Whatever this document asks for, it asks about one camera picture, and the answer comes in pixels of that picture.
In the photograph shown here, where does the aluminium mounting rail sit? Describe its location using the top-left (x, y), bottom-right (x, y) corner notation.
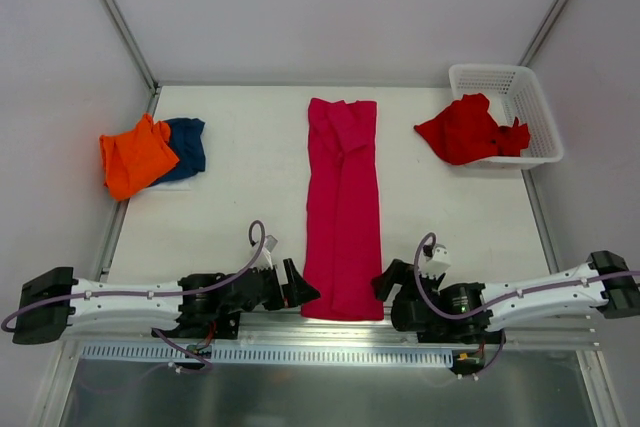
top-left (59, 311), bottom-right (601, 351)

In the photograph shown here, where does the navy blue t shirt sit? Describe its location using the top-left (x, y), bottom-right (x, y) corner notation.
top-left (152, 118), bottom-right (206, 186)

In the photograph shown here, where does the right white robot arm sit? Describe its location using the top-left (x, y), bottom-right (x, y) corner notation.
top-left (372, 245), bottom-right (639, 344)

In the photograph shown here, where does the orange t shirt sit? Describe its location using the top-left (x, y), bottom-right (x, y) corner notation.
top-left (99, 113), bottom-right (179, 201)

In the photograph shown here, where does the magenta t shirt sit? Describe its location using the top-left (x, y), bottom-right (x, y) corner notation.
top-left (302, 98), bottom-right (384, 322)

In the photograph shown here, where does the red t shirt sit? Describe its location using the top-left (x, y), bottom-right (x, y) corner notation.
top-left (413, 93), bottom-right (531, 166)

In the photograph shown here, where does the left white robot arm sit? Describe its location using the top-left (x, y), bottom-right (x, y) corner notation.
top-left (2, 259), bottom-right (320, 345)

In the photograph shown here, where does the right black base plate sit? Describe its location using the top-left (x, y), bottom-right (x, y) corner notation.
top-left (417, 319), bottom-right (502, 345)

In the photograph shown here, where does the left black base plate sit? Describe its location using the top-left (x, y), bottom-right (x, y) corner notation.
top-left (160, 312), bottom-right (241, 340)

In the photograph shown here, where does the white plastic basket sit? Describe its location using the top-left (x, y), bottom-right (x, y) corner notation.
top-left (448, 63), bottom-right (564, 170)

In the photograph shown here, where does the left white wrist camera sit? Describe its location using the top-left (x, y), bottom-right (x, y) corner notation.
top-left (253, 235), bottom-right (278, 270)

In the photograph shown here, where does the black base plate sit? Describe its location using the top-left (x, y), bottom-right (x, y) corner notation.
top-left (417, 319), bottom-right (502, 345)
top-left (160, 312), bottom-right (241, 340)

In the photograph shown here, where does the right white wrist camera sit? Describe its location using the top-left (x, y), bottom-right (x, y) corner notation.
top-left (419, 243), bottom-right (451, 278)

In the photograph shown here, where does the white slotted cable duct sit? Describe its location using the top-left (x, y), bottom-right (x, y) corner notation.
top-left (80, 342), bottom-right (453, 369)

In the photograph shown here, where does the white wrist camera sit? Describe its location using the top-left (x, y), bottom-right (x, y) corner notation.
top-left (253, 235), bottom-right (278, 270)
top-left (419, 243), bottom-right (451, 278)

